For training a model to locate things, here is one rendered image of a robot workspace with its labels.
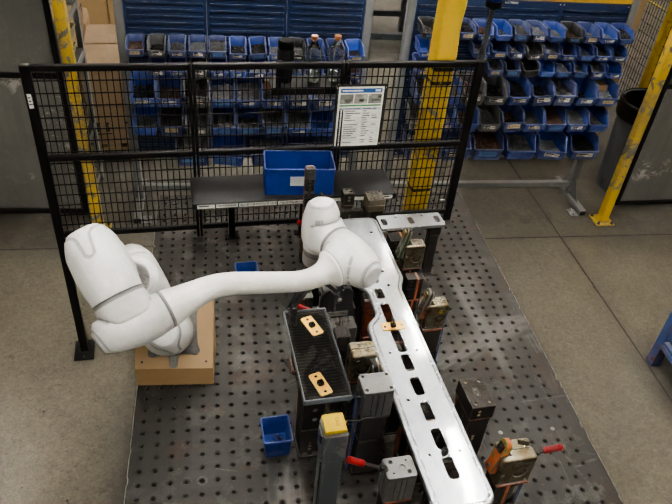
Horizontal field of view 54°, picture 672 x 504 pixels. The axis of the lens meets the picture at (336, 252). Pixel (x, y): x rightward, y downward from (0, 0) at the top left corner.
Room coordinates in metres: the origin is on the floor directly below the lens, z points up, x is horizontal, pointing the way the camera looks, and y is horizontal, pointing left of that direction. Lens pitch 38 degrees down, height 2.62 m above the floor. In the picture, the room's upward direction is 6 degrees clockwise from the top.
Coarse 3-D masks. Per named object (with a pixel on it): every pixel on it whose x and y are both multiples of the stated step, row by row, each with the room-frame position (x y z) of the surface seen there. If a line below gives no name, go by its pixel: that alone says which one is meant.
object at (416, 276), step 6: (408, 276) 2.00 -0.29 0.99; (414, 276) 2.01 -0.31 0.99; (420, 276) 2.01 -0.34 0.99; (408, 282) 1.99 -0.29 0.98; (414, 282) 1.99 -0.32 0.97; (420, 282) 2.00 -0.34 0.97; (402, 288) 2.02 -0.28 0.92; (408, 288) 1.99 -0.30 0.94; (414, 288) 2.00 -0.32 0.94; (420, 288) 2.00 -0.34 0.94; (408, 294) 1.99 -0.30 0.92; (414, 294) 1.99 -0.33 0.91; (420, 294) 2.00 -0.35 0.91; (408, 300) 1.99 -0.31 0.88; (414, 300) 1.99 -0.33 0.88; (414, 306) 2.00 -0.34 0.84; (414, 312) 2.00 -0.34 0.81
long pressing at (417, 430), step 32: (352, 224) 2.30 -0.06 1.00; (384, 256) 2.10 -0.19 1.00; (384, 288) 1.91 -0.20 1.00; (384, 320) 1.73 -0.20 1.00; (384, 352) 1.58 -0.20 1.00; (416, 352) 1.59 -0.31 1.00; (416, 416) 1.32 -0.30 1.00; (448, 416) 1.33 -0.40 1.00; (416, 448) 1.20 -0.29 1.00; (448, 480) 1.11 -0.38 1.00; (480, 480) 1.12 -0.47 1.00
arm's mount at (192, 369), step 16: (208, 304) 1.77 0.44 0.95; (208, 320) 1.73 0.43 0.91; (208, 336) 1.69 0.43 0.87; (144, 352) 1.62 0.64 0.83; (208, 352) 1.65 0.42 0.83; (144, 368) 1.58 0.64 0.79; (160, 368) 1.59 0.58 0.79; (176, 368) 1.60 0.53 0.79; (192, 368) 1.61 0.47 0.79; (208, 368) 1.62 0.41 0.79; (144, 384) 1.58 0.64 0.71; (160, 384) 1.59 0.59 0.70; (176, 384) 1.60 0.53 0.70
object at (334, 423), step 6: (330, 414) 1.17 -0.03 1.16; (336, 414) 1.17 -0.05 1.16; (342, 414) 1.17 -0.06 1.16; (324, 420) 1.14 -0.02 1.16; (330, 420) 1.15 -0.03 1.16; (336, 420) 1.15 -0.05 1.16; (342, 420) 1.15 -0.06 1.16; (324, 426) 1.13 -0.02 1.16; (330, 426) 1.13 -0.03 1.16; (336, 426) 1.13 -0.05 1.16; (342, 426) 1.13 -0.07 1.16; (330, 432) 1.11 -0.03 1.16; (336, 432) 1.11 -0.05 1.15; (342, 432) 1.12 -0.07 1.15
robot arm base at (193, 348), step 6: (192, 318) 1.71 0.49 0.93; (192, 342) 1.65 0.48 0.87; (186, 348) 1.63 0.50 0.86; (192, 348) 1.64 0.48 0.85; (198, 348) 1.65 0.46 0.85; (150, 354) 1.61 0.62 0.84; (156, 354) 1.61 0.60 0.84; (192, 354) 1.63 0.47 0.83; (174, 360) 1.59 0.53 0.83; (174, 366) 1.58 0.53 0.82
